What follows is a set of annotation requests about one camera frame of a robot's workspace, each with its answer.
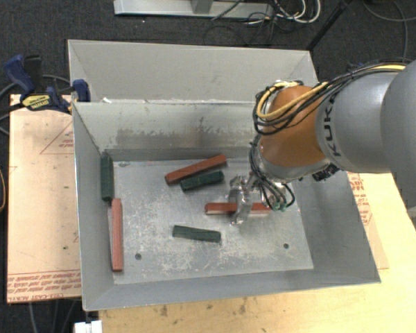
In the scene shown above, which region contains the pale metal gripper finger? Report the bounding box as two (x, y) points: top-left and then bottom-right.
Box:
(227, 191), (243, 219)
(231, 201), (253, 226)

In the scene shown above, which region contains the red-brown flat block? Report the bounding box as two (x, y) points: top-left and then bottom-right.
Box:
(164, 153), (228, 186)
(204, 201), (272, 217)
(110, 197), (125, 273)

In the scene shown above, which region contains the dark green flat block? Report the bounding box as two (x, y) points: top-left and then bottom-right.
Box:
(100, 152), (116, 203)
(179, 170), (226, 193)
(171, 224), (223, 244)

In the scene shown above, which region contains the grey metal bin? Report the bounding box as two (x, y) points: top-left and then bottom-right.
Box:
(67, 39), (382, 312)

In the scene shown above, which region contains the brown cardboard board, red print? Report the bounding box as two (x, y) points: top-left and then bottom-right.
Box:
(6, 94), (391, 305)

